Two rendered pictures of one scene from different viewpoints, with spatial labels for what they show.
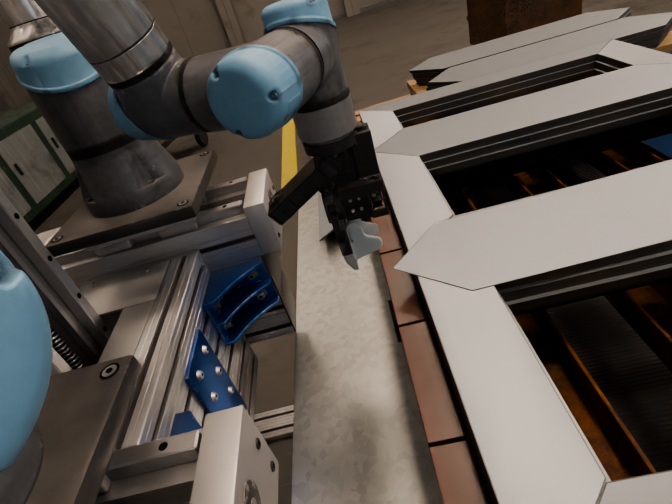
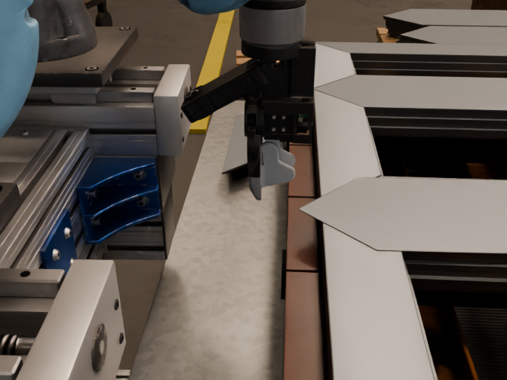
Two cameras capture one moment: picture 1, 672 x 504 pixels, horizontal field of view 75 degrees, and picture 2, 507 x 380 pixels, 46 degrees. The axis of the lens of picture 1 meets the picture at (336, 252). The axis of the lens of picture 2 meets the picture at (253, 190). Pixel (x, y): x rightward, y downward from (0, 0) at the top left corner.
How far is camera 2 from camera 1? 15 cm
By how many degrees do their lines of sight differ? 4
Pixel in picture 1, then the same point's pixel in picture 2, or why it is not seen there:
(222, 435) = (87, 278)
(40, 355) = (26, 85)
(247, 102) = not seen: outside the picture
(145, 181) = (56, 35)
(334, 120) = (281, 25)
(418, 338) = (304, 286)
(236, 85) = not seen: outside the picture
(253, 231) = (156, 125)
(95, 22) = not seen: outside the picture
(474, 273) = (384, 235)
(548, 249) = (470, 232)
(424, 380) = (298, 326)
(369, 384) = (234, 338)
